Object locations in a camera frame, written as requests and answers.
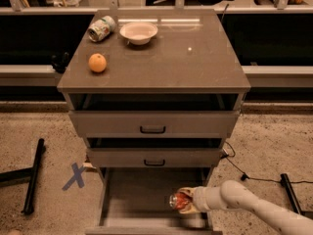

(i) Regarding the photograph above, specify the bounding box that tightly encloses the grey top drawer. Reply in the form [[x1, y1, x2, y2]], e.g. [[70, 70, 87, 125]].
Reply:
[[67, 93, 243, 139]]

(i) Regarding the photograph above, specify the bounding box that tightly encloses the green white can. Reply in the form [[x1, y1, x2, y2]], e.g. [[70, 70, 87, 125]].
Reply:
[[87, 16, 116, 42]]

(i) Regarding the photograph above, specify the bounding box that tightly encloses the grey drawer cabinet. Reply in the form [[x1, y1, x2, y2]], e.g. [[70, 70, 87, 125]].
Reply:
[[57, 9, 251, 235]]

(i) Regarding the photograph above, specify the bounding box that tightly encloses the grey middle drawer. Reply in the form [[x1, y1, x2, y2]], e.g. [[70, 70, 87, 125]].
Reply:
[[87, 138, 224, 167]]

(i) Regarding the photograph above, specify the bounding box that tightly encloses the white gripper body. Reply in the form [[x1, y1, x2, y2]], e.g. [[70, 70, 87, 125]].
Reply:
[[193, 186, 214, 212]]

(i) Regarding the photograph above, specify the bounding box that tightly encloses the black clamp on rail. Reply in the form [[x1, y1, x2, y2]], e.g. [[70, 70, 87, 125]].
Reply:
[[51, 52, 69, 73]]

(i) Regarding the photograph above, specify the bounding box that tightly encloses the black stand leg left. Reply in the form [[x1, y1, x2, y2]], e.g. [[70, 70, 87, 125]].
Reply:
[[0, 138, 46, 215]]

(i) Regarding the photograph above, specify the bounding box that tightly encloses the orange fruit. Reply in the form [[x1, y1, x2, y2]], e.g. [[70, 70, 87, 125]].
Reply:
[[88, 53, 107, 72]]

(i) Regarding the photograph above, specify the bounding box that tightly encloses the red coke can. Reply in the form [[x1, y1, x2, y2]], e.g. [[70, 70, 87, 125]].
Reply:
[[169, 192, 191, 211]]

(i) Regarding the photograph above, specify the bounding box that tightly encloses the black cable on floor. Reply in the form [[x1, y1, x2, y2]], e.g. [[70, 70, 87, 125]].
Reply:
[[220, 141, 313, 185]]

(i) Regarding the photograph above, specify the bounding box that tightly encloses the black stand leg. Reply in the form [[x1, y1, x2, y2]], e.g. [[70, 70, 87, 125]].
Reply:
[[281, 173, 313, 220], [0, 138, 46, 215]]

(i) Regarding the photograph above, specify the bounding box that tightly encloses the black stand leg right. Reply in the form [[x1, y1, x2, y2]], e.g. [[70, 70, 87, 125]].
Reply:
[[281, 173, 313, 220]]

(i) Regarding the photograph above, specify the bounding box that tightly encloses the grey drawer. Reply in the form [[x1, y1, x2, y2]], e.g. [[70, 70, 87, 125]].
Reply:
[[87, 138, 224, 167], [85, 167, 222, 235], [67, 93, 243, 139]]

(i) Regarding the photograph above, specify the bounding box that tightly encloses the grey bottom drawer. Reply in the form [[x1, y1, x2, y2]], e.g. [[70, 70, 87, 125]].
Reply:
[[85, 167, 222, 235]]

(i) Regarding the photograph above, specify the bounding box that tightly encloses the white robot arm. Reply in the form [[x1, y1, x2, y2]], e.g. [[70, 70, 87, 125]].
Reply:
[[169, 180, 313, 235]]

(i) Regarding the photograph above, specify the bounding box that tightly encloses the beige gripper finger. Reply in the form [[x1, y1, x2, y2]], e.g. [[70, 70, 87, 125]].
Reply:
[[179, 203, 198, 214], [178, 187, 195, 197]]

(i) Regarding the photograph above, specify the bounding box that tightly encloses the white bowl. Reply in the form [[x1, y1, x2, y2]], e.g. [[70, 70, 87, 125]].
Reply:
[[119, 22, 158, 45]]

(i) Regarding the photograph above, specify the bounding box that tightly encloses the blue tape cross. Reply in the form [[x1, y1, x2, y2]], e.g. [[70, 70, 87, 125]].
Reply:
[[62, 163, 85, 191]]

